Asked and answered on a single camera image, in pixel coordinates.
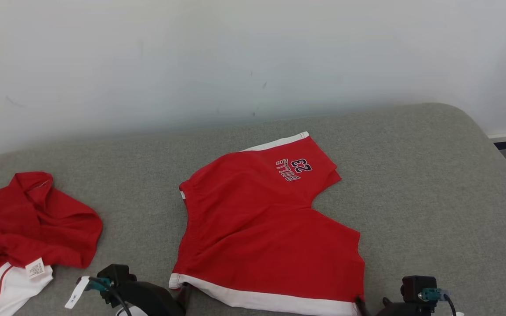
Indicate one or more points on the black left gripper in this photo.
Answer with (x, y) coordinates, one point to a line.
(156, 300)

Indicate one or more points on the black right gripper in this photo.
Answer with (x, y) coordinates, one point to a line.
(406, 310)

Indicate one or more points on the red shorts with white hem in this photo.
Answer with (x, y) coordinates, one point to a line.
(257, 228)

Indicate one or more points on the red jersey with white sleeves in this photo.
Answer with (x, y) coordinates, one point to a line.
(24, 219)

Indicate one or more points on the white paper tag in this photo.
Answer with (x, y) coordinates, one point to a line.
(76, 293)

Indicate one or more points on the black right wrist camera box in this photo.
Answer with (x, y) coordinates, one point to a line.
(413, 285)

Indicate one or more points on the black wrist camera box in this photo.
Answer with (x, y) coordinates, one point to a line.
(413, 285)
(119, 274)

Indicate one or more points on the teal camera connector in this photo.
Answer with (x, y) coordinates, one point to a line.
(433, 294)
(100, 284)

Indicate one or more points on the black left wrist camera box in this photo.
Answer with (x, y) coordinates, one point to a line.
(119, 274)

